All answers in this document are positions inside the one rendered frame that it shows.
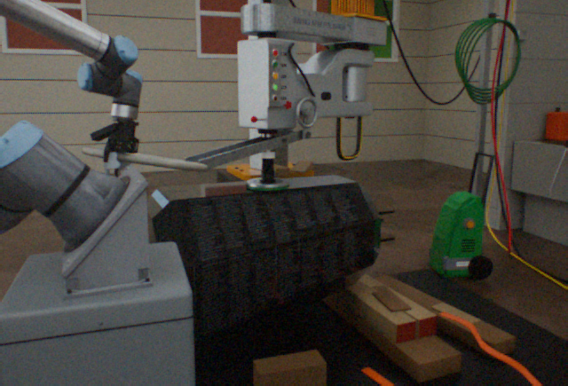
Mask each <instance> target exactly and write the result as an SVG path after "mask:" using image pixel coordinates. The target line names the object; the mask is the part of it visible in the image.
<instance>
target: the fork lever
mask: <svg viewBox="0 0 568 386"><path fill-rule="evenodd" d="M302 135H303V130H299V131H296V132H294V129H285V130H280V131H278V133H277V134H274V136H275V137H276V138H273V139H269V140H266V141H260V142H258V138H259V137H258V138H252V139H249V140H246V141H241V142H237V143H234V144H230V145H228V146H222V147H219V148H216V149H212V150H209V151H206V152H203V153H199V154H194V155H191V156H188V157H185V161H192V162H198V164H200V163H202V164H206V165H207V166H208V169H212V168H215V167H218V166H221V165H224V164H227V163H229V162H232V161H238V160H240V159H243V158H245V157H248V156H251V155H254V154H259V153H262V152H264V151H268V150H271V149H273V148H276V147H279V146H284V145H287V144H290V143H293V142H295V141H301V140H302Z"/></svg>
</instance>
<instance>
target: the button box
mask: <svg viewBox="0 0 568 386"><path fill-rule="evenodd" d="M273 49H276V50H277V51H278V56H277V57H273V55H272V50H273ZM274 60H276V61H277V62H278V67H277V68H273V67H272V63H273V61H274ZM274 72H276V73H277V74H278V79H277V80H273V79H272V74H273V73H274ZM275 83H276V84H277V85H278V89H277V90H276V91H274V90H273V88H272V86H273V85H274V84H275ZM274 94H277V95H278V101H277V102H273V100H272V96H273V95H274ZM264 106H265V107H279V106H281V44H276V43H265V44H264Z"/></svg>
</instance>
